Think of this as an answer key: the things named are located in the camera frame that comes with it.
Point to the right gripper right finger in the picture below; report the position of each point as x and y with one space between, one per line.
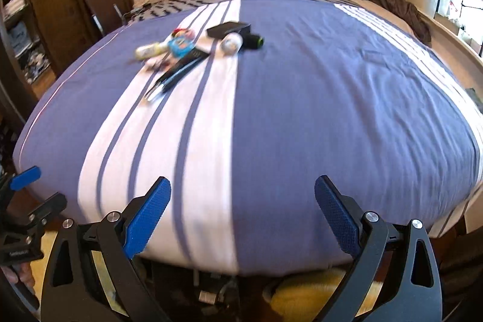
411 290

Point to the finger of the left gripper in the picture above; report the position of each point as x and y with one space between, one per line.
50 209
21 180

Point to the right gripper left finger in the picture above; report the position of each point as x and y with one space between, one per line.
72 289

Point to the yellow lotion bottle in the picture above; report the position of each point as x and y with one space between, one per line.
149 51

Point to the black cosmetic tube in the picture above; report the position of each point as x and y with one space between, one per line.
175 73

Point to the blue snack packet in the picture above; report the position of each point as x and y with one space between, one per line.
180 46

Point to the white tape roll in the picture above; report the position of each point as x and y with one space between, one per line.
231 44

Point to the black green small object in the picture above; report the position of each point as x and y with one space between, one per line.
252 41

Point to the left hand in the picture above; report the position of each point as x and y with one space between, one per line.
22 272

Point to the wooden wardrobe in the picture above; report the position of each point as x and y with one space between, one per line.
68 5

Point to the purple white striped bedspread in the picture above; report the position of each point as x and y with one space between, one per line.
335 90

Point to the black box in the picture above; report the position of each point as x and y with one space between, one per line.
220 31

